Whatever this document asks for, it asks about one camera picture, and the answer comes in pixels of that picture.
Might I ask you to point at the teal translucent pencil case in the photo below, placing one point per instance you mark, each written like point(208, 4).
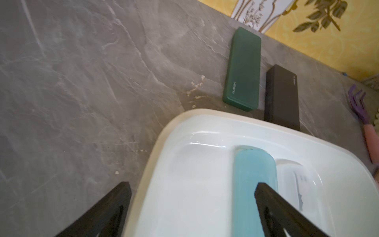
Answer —
point(251, 166)

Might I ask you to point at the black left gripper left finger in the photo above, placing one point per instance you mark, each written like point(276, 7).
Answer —
point(106, 218)

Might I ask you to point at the white storage box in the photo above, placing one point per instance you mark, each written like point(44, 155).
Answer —
point(186, 188)

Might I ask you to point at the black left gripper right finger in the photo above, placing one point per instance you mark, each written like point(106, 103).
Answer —
point(279, 218)

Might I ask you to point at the black pencil case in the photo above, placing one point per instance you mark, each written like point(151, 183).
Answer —
point(281, 98)

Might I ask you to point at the clear rounded pencil case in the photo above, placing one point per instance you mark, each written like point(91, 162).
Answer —
point(303, 189)

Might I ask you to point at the purple pink garden fork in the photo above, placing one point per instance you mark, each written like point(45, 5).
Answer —
point(372, 139)

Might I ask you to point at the dark green pencil case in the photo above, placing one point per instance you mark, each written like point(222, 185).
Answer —
point(243, 74)

